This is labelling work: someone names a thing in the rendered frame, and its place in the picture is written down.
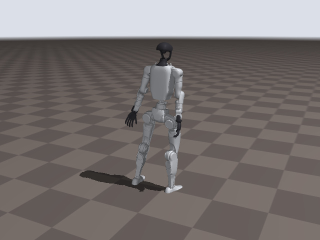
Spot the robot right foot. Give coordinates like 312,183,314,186
164,185,183,194

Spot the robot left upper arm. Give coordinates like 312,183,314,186
139,65,151,94

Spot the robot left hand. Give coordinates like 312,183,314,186
125,106,138,128

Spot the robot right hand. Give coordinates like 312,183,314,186
173,115,182,138

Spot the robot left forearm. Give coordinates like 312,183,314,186
133,89,145,112

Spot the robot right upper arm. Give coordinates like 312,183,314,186
171,67,183,99

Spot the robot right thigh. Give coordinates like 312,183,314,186
164,114,181,161

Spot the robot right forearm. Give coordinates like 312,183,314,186
175,91,185,119

